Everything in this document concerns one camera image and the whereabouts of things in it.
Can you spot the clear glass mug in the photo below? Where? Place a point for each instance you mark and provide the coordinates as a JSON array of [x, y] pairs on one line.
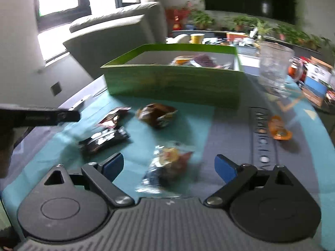
[[274, 65]]

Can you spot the green cardboard box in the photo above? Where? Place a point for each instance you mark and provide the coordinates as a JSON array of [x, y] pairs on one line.
[[170, 86]]

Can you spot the red flower decoration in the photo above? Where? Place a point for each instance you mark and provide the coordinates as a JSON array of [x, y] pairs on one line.
[[178, 18]]

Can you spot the small orange snack packet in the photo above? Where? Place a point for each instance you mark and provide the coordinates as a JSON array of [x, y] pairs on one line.
[[280, 132]]

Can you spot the yellow can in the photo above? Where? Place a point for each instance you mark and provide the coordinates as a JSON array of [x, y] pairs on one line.
[[196, 38]]

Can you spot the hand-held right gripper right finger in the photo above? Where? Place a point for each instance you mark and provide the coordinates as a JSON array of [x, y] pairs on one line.
[[223, 167]]

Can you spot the potted spider plant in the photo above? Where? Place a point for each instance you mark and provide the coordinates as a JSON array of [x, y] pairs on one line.
[[261, 27]]

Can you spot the red-brown snack packet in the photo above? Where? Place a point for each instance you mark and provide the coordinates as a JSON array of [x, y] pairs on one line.
[[113, 116]]

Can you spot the grey armchair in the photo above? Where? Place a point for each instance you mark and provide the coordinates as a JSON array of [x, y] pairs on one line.
[[117, 31]]

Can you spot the clear yellow snack packet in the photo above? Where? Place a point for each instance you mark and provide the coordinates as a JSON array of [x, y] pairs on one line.
[[167, 162]]

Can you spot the dark wall socket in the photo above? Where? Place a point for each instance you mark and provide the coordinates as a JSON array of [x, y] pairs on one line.
[[55, 88]]

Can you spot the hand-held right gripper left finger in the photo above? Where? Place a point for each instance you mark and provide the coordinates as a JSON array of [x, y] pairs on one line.
[[115, 165]]

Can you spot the black snack packet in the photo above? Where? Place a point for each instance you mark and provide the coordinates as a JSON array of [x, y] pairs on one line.
[[104, 140]]

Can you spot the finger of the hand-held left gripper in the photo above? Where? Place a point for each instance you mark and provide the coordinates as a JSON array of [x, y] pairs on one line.
[[39, 116]]

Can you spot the orange and white snack packet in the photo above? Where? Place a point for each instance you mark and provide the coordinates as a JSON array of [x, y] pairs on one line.
[[182, 60]]

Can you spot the white and blue carton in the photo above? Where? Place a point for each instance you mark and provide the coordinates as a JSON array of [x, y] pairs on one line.
[[318, 75]]

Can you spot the maroon snack packet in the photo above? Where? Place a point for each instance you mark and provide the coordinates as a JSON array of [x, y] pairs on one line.
[[204, 60]]

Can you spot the orange jar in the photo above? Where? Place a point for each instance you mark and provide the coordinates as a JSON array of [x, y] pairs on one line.
[[295, 71]]

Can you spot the potted green plant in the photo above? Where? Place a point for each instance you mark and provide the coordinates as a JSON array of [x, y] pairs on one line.
[[201, 18], [290, 34], [314, 41], [240, 22]]

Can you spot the brown and gold snack packet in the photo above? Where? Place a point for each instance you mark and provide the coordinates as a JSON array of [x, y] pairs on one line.
[[157, 115]]

